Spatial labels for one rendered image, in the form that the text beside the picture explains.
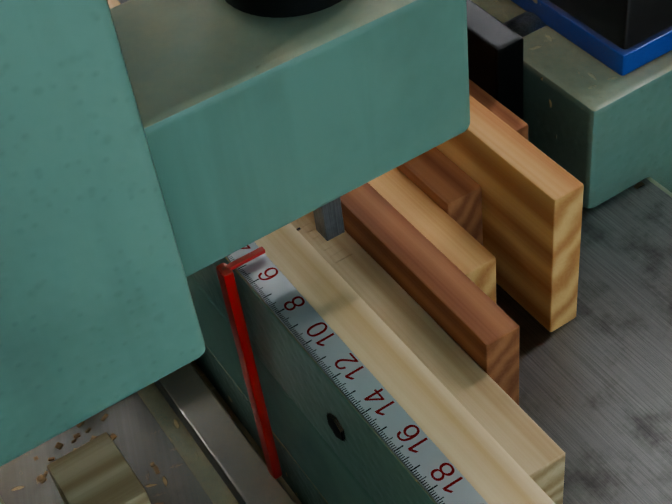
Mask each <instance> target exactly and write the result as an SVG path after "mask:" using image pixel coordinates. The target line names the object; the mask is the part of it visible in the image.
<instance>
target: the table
mask: <svg viewBox="0 0 672 504"><path fill-rule="evenodd" d="M640 182H643V183H644V184H645V185H644V186H642V187H640V188H638V189H636V188H634V186H635V185H636V184H637V183H636V184H635V185H633V186H631V187H629V188H628V189H626V190H624V191H622V192H621V193H619V194H617V195H615V196H614V197H612V198H610V199H608V200H607V201H605V202H603V203H601V204H600V205H598V206H596V207H594V208H589V209H588V208H585V207H583V208H582V226H581V243H580V260H579V277H578V295H577V312H576V317H575V318H574V319H572V320H571V321H569V322H568V323H566V324H564V325H563V326H561V327H559V328H558V329H556V330H554V331H553V332H549V331H548V330H547V329H546V328H545V327H544V326H543V325H541V324H540V323H539V322H538V321H537V320H536V319H535V318H534V317H533V316H532V315H531V314H530V313H529V312H527V311H526V310H525V309H524V308H523V307H522V306H521V305H520V304H519V303H518V302H517V301H516V300H514V299H513V298H512V297H511V296H510V295H509V294H508V293H507V292H506V291H505V290H504V289H503V288H502V287H500V286H499V285H498V284H497V283H496V304H497V305H498V306H499V307H500V308H501V309H502V310H503V311H504V312H505V313H506V314H507V315H508V316H510V317H511V318H512V319H513V320H514V321H515V322H516V323H517V324H518V325H519V327H520V330H519V406H520V407H521V409H522V410H523V411H524V412H525V413H526V414H527V415H528V416H529V417H530V418H531V419H532V420H533V421H534V422H535V423H536V424H537V425H538V426H539V427H540V428H541V429H542V430H543V431H544V432H545V433H546V434H547V435H548V436H549V437H550V438H551V439H552V440H553V441H554V442H555V443H556V444H557V445H558V446H559V447H560V448H561V449H562V450H563V451H564V452H565V471H564V489H563V504H672V193H671V192H670V191H669V190H667V189H666V188H665V187H663V186H662V185H661V184H659V183H658V182H657V181H655V180H654V179H653V178H651V177H648V178H645V179H643V180H642V181H640ZM186 278H187V281H188V285H189V288H190V292H191V295H192V299H193V302H194V306H195V309H196V313H197V316H198V320H199V323H200V327H201V330H202V334H203V337H204V341H205V345H206V346H207V347H208V348H209V350H210V351H211V352H212V354H213V355H214V356H215V357H216V359H217V360H218V361H219V363H220V364H221V365H222V367H223V368H224V369H225V370H226V372H227V373H228V374H229V376H230V377H231V378H232V379H233V381H234V382H235V383H236V385H237V386H238V387H239V389H240V390H241V391H242V392H243V394H244V395H245V396H246V398H247V399H248V400H249V401H250V399H249V395H248V391H247V387H246V384H245V380H244V376H243V372H242V368H241V364H240V360H239V356H238V353H237V349H236V345H235V341H234V337H233V333H232V329H231V325H230V322H229V321H228V320H227V319H226V317H225V316H224V315H223V314H222V312H221V311H220V310H219V309H218V308H217V306H216V305H215V304H214V303H213V301H212V300H211V299H210V298H209V296H208V295H207V294H206V293H205V291H204V290H203V289H202V288H201V287H200V285H199V284H198V283H197V282H196V280H195V279H194V278H193V277H192V275H190V276H188V277H186ZM253 355H254V359H255V364H256V368H257V372H258V376H259V380H260V384H261V388H262V392H263V396H264V401H265V405H266V409H267V413H268V417H269V421H270V425H271V429H272V431H273V432H274V434H275V435H276V436H277V438H278V439H279V440H280V442H281V443H282V444H283V445H284V447H285V448H286V449H287V451H288V452H289V453H290V454H291V456H292V457H293V458H294V460H295V461H296V462H297V464H298V465H299V466H300V467H301V469H302V470H303V471H304V473H305V474H306V475H307V476H308V478H309V479H310V480H311V482H312V483H313V484H314V486H315V487H316V488H317V489H318V491H319V492H320V493H321V495H322V496H323V497H324V498H325V500H326V501H327V502H328V504H376V503H375V502H374V500H373V499H372V498H371V497H370V495H369V494H368V493H367V492H366V490H365V489H364V488H363V487H362V486H361V484H360V483H359V482H358V481H357V479H356V478H355V477H354V476H353V474H352V473H351V472H350V471H349V469H348V468H347V467H346V466H345V464H344V463H343V462H342V461H341V460H340V458H339V457H338V456H337V455H336V453H335V452H334V451H333V450H332V448H331V447H330V446H329V445H328V443H327V442H326V441H325V440H324V439H323V437H322V436H321V435H320V434H319V432H318V431H317V430H316V429H315V427H314V426H313V425H312V424H311V422H310V421H309V420H308V419H307V418H306V416H305V415H304V414H303V413H302V411H301V410H300V409H299V408H298V406H297V405H296V404H295V403H294V401H293V400H292V399H291V398H290V397H289V395H288V394H287V393H286V392H285V390H284V389H283V388H282V387H281V385H280V384H279V383H278V382H277V380H276V379H275V378H274V377H273V376H272V374H271V373H270V372H269V371H268V369H267V368H266V367H265V366H264V364H263V363H262V362H261V361H260V359H259V358H258V357H257V356H256V354H255V353H254V352H253Z"/></svg>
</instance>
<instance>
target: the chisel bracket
mask: <svg viewBox="0 0 672 504"><path fill-rule="evenodd" d="M110 11H111V15H112V18H113V22H114V25H115V29H116V32H117V36H118V39H119V43H120V46H121V50H122V53H123V57H124V60H125V64H126V67H127V71H128V74H129V78H130V81H131V85H132V88H133V92H134V95H135V99H136V102H137V106H138V109H139V113H140V116H141V120H142V123H143V127H144V130H145V134H146V137H147V141H148V144H149V148H150V151H151V155H152V159H153V162H154V166H155V169H156V173H157V176H158V180H159V183H160V187H161V190H162V194H163V197H164V201H165V204H166V208H167V211H168V215H169V218H170V222H171V225H172V229H173V232H174V236H175V239H176V243H177V246H178V250H179V253H180V257H181V260H182V264H183V267H184V271H185V274H186V277H188V276H190V275H191V274H193V273H195V272H197V271H199V270H201V269H203V268H205V267H207V266H209V265H211V264H212V263H214V262H216V261H218V260H220V259H222V258H224V257H226V256H228V255H230V254H232V253H234V252H235V251H237V250H239V249H241V248H243V247H245V246H247V245H249V244H251V243H253V242H255V241H256V240H258V239H260V238H262V237H264V236H266V235H268V234H270V233H272V232H274V231H276V230H278V229H279V228H281V227H283V226H285V225H287V224H289V223H291V222H293V221H295V220H297V219H299V218H300V217H302V216H304V215H306V214H308V213H310V212H312V211H314V210H316V209H318V208H320V207H322V206H323V205H325V204H327V203H329V202H331V201H333V200H335V199H337V198H339V197H341V196H343V195H344V194H346V193H348V192H350V191H352V190H354V189H356V188H358V187H360V186H362V185H364V184H366V183H367V182H369V181H371V180H373V179H375V178H377V177H379V176H381V175H383V174H385V173H387V172H389V171H390V170H392V169H394V168H396V167H398V166H400V165H402V164H404V163H406V162H408V161H410V160H411V159H413V158H415V157H417V156H419V155H421V154H423V153H425V152H427V151H429V150H431V149H433V148H434V147H436V146H438V145H440V144H442V143H444V142H446V141H448V140H450V139H452V138H454V137H455V136H457V135H459V134H461V133H463V132H465V131H466V130H467V129H468V127H469V125H470V100H469V69H468V38H467V7H466V0H342V1H341V2H339V3H337V4H335V5H333V6H331V7H329V8H326V9H324V10H321V11H318V12H314V13H311V14H307V15H302V16H296V17H286V18H271V17H261V16H256V15H251V14H248V13H245V12H242V11H240V10H238V9H236V8H234V7H232V6H231V5H230V4H228V3H227V2H226V1H225V0H129V1H127V2H124V3H122V4H120V5H117V6H115V7H113V8H110Z"/></svg>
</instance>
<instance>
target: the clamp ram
mask: <svg viewBox="0 0 672 504"><path fill-rule="evenodd" d="M466 7H467V38H468V69H469V79H470V80H471V81H473V82H474V83H475V84H477V85H478V86H479V87H480V88H482V89H483V90H484V91H486V92H487V93H488V94H490V95H491V96H492V97H493V98H495V99H496V100H497V101H499V102H500V103H501V104H502V105H504V106H505V107H506V108H508V109H509V110H510V111H512V112H513V113H514V114H515V115H517V116H518V117H519V118H521V119H522V120H523V42H524V40H523V38H522V37H524V36H526V35H528V34H530V33H532V32H534V31H536V30H538V29H540V28H542V27H544V26H546V24H545V23H544V22H543V21H542V20H541V19H540V18H539V17H538V16H537V15H535V14H534V13H532V12H525V13H523V14H520V15H518V16H516V17H514V18H512V19H510V20H508V21H506V22H504V23H502V22H501V21H499V20H498V19H497V18H495V17H494V16H492V15H491V14H489V13H488V12H487V11H485V10H484V9H482V8H481V7H479V6H478V5H477V4H475V3H474V2H472V1H471V0H466Z"/></svg>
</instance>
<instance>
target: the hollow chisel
mask: <svg viewBox="0 0 672 504"><path fill-rule="evenodd" d="M313 213H314V219H315V225H316V230H317V231H318V232H319V233H320V234H321V235H322V236H323V237H324V238H325V240H326V241H329V240H331V239H333V238H334V237H336V236H338V235H340V234H342V233H344V232H345V229H344V222H343V215H342V208H341V200H340V197H339V198H337V199H335V200H333V201H331V202H329V203H327V204H325V205H323V206H322V207H320V208H318V209H316V210H314V211H313Z"/></svg>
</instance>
